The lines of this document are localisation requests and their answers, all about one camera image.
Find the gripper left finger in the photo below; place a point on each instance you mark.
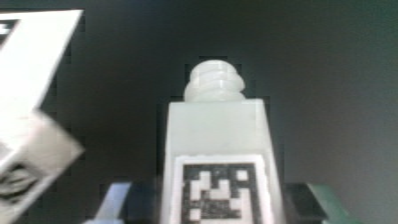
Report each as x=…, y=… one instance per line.
x=126, y=205

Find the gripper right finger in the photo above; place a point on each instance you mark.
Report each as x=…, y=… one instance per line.
x=313, y=205

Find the white marker sheet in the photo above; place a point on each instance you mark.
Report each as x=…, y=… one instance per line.
x=34, y=37

